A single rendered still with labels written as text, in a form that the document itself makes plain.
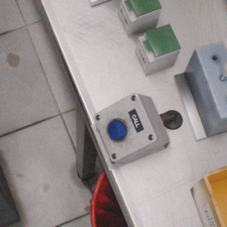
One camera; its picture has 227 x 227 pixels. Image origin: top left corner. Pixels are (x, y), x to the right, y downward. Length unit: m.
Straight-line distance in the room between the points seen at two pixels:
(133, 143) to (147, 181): 0.08
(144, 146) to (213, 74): 0.13
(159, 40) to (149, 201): 0.22
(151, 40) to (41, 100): 0.99
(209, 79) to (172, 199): 0.18
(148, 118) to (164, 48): 0.11
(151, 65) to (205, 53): 0.09
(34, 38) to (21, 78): 0.13
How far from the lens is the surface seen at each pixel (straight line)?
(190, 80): 0.86
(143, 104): 0.79
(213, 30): 0.93
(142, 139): 0.78
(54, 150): 1.75
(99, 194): 1.28
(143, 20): 0.87
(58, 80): 1.81
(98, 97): 0.87
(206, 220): 0.81
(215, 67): 0.80
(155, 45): 0.83
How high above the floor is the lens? 1.70
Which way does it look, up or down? 73 degrees down
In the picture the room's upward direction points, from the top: 11 degrees clockwise
